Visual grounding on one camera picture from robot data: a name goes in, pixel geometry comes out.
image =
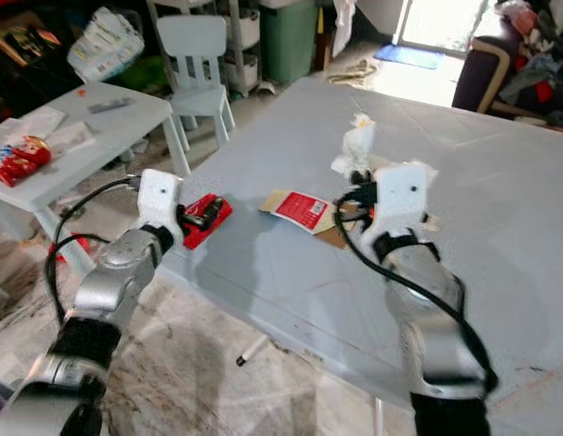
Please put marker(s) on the green rubbish bin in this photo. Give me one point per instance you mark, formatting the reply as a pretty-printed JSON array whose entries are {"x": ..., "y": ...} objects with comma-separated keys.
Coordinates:
[{"x": 288, "y": 41}]

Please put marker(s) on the small white table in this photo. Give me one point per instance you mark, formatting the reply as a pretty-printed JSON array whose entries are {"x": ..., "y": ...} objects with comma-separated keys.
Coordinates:
[{"x": 118, "y": 127}]

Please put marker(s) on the red snack packet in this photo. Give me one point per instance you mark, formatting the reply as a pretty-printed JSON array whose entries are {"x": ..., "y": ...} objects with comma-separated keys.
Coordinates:
[{"x": 20, "y": 162}]

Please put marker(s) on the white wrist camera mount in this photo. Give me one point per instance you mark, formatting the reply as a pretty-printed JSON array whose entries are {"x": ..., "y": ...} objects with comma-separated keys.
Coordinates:
[
  {"x": 160, "y": 200},
  {"x": 407, "y": 193}
]

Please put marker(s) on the blue door mat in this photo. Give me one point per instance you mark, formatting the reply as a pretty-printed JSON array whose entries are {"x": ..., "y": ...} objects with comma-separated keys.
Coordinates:
[{"x": 407, "y": 56}]

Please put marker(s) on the red snack wrapper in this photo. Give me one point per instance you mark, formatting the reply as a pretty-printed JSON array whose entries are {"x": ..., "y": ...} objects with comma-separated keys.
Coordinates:
[{"x": 222, "y": 211}]

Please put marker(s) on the white hanging cloth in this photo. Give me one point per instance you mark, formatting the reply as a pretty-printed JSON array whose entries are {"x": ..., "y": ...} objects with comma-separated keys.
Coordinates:
[{"x": 343, "y": 25}]

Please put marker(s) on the grey remote control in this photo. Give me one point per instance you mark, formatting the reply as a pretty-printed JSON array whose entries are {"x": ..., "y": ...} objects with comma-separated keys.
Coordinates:
[{"x": 112, "y": 105}]

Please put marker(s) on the light blue child chair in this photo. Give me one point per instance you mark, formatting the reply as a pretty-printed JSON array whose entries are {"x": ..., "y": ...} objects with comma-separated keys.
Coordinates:
[{"x": 195, "y": 73}]

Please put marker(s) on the pile of clothes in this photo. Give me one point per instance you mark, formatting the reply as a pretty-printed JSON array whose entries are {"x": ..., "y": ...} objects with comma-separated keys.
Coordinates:
[{"x": 536, "y": 77}]

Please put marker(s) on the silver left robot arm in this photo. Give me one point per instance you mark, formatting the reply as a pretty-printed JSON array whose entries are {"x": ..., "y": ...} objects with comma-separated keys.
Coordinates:
[{"x": 113, "y": 277}]

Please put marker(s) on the white paper sheet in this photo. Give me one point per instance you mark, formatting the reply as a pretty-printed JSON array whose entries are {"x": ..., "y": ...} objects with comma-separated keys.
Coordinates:
[{"x": 36, "y": 123}]

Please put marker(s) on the large grey plastic table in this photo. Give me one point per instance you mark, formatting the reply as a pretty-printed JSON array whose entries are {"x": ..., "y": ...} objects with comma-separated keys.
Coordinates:
[{"x": 281, "y": 282}]

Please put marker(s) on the white crumpled tissue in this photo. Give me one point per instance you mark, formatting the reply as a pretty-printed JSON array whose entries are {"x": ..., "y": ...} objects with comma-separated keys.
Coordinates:
[{"x": 354, "y": 145}]

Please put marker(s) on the dark purple armchair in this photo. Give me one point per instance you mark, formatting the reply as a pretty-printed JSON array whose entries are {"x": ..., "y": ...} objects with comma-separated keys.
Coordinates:
[{"x": 479, "y": 77}]

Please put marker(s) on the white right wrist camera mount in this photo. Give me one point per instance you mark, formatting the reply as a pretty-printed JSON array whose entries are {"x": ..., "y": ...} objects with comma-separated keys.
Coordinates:
[{"x": 407, "y": 193}]

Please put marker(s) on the red toy on floor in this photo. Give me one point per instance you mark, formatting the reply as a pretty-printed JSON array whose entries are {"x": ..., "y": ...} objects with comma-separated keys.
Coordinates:
[{"x": 65, "y": 250}]

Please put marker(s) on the pair of sandals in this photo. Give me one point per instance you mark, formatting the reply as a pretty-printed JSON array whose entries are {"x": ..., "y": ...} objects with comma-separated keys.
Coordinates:
[{"x": 352, "y": 73}]

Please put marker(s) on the white shelf trolley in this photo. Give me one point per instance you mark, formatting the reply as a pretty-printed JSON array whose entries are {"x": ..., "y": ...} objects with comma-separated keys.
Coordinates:
[{"x": 243, "y": 41}]

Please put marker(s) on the clear plastic wrapper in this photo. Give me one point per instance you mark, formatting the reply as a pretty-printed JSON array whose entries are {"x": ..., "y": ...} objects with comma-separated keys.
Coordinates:
[{"x": 74, "y": 136}]

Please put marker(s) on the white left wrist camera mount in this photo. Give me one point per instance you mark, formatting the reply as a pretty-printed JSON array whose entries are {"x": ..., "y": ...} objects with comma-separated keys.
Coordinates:
[{"x": 160, "y": 200}]

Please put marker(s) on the brown cardboard with red label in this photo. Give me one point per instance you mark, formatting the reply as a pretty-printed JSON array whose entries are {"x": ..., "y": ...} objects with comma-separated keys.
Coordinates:
[{"x": 304, "y": 209}]

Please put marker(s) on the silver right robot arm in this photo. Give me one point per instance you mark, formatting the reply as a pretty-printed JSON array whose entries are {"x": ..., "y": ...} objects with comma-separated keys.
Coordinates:
[{"x": 431, "y": 309}]

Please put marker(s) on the white printed diaper pack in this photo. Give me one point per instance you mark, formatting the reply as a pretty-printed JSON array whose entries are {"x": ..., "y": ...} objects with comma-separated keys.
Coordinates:
[{"x": 104, "y": 45}]

